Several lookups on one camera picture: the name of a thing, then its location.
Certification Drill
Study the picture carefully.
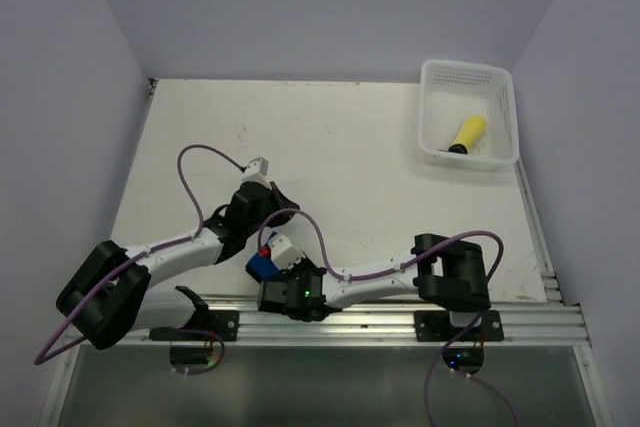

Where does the blue towel dark trim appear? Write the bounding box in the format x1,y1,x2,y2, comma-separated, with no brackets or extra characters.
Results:
245,242,279,283

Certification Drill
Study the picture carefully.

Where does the yellow towel black trim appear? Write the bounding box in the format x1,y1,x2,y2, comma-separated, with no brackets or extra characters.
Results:
446,115,486,155

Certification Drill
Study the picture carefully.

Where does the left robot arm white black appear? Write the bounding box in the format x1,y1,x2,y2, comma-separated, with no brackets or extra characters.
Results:
56,181,300,350

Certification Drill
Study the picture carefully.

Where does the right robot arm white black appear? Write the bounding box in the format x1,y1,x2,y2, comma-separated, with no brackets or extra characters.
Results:
246,234,491,340

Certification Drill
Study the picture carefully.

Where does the white plastic basket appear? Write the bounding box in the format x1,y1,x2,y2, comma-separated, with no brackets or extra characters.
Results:
417,59,520,171

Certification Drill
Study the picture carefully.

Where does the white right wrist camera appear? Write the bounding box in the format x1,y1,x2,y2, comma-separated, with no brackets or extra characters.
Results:
258,232,306,270

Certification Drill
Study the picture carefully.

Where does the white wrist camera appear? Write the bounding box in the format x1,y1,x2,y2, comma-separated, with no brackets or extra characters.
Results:
242,157,270,189
258,232,306,270

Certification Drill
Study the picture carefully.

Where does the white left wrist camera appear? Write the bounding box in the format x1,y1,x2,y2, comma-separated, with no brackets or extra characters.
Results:
242,157,270,189

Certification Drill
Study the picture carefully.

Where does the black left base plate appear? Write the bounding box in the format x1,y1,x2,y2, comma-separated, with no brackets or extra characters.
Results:
149,309,240,343

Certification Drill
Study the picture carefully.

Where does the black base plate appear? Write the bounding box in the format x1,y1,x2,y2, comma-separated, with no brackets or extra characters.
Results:
149,309,240,343
413,310,505,342

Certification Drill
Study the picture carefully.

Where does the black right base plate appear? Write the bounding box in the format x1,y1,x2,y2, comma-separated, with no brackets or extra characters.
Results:
413,310,505,342

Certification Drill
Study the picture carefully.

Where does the aluminium mounting rail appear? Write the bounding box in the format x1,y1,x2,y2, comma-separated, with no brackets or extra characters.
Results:
64,296,594,348

